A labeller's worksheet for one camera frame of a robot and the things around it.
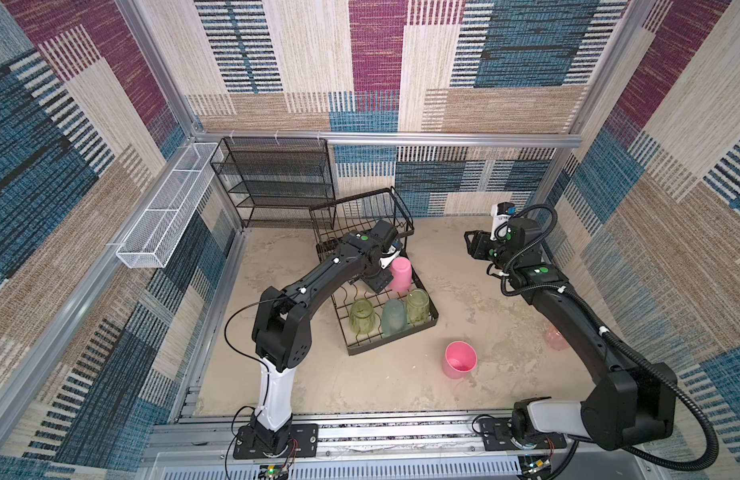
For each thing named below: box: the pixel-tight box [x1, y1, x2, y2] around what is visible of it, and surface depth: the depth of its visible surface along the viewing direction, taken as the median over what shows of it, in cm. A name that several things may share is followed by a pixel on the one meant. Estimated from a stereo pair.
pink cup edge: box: [388, 256, 412, 292], surface depth 93 cm
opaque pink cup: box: [443, 340, 478, 379], surface depth 86 cm
